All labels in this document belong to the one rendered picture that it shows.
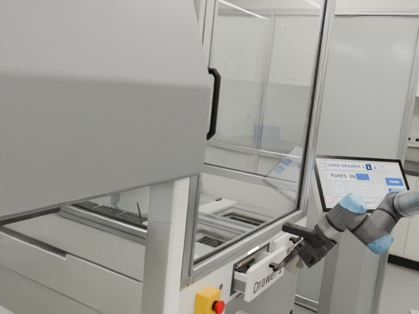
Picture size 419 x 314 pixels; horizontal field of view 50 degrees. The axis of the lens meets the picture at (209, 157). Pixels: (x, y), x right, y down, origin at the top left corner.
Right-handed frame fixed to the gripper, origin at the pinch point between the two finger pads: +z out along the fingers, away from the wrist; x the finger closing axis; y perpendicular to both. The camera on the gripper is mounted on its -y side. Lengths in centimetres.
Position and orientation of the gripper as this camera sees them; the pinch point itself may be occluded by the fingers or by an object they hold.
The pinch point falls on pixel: (281, 264)
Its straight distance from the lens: 160.4
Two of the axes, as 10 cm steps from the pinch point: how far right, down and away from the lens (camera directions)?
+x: 5.2, -0.9, 8.5
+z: -5.7, 7.1, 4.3
